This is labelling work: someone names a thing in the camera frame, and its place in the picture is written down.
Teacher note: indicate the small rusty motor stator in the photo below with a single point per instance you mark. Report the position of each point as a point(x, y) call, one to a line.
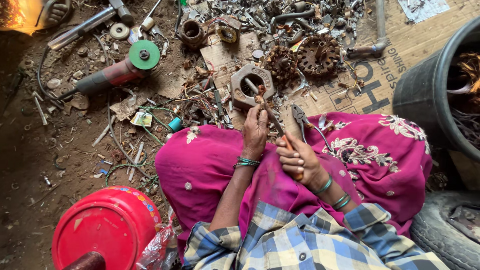
point(280, 63)

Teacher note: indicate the grey grinding disc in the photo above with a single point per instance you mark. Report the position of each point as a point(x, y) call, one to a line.
point(119, 31)

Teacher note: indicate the orange patterned cloth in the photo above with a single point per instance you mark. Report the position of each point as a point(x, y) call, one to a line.
point(18, 15)

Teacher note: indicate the heap of metal scrap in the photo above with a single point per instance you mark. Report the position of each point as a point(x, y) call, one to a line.
point(262, 15)

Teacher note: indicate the steel pliers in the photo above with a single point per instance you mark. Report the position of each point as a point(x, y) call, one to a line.
point(299, 114)

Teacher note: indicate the hexagonal grey metal housing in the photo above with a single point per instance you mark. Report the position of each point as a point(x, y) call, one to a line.
point(238, 88)

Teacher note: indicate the teal bangle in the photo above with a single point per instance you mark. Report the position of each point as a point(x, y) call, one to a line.
point(342, 201)
point(248, 160)
point(324, 185)

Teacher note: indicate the white paper sheet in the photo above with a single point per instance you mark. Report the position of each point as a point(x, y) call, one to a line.
point(423, 9)

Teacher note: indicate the beaded green bangle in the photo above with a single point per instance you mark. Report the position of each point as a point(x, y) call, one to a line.
point(243, 165)

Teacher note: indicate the printed cardboard sheet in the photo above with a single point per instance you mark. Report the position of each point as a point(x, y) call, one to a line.
point(405, 48)

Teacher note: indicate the metal pipe with fitting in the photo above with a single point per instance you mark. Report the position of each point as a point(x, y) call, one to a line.
point(380, 22)

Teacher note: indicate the steel hammer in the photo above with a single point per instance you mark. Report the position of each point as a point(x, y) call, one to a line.
point(82, 26)

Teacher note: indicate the red grey angle grinder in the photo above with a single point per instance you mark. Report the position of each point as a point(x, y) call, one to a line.
point(112, 75)

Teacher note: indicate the person's left hand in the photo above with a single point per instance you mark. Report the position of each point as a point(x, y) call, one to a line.
point(255, 131)

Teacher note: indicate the person's right fingers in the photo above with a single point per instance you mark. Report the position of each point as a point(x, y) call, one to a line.
point(288, 155)

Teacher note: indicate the white plastic tube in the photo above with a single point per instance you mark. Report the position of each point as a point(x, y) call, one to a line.
point(40, 110)
point(103, 132)
point(136, 161)

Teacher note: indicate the large rusty motor stator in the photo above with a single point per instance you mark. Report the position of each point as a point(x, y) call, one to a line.
point(318, 55)

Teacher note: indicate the person's right hand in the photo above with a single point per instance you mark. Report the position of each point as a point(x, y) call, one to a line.
point(305, 161)

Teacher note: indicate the small printed card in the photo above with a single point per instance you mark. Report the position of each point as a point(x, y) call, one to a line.
point(141, 119)

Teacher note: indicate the clear plastic bag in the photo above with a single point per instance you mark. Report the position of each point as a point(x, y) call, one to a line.
point(157, 247)

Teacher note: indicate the blue yellow plaid shirt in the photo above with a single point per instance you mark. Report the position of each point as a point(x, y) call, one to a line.
point(292, 243)

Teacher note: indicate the black rubber tyre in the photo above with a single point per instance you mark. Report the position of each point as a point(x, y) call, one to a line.
point(438, 228)

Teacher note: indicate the black plastic bucket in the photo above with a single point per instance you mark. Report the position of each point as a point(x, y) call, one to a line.
point(420, 90)

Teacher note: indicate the teal plastic cap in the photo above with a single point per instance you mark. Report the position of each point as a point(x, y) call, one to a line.
point(175, 124)

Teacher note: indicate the rusty round metal housing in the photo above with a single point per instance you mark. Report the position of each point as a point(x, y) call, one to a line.
point(191, 34)

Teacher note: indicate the square coil with yellow winding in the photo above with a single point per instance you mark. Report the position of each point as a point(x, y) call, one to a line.
point(228, 30)

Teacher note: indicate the red plastic container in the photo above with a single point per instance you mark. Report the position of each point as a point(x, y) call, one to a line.
point(108, 228)

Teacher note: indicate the pink embroidered skirt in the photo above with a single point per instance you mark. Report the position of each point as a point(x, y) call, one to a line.
point(210, 168)

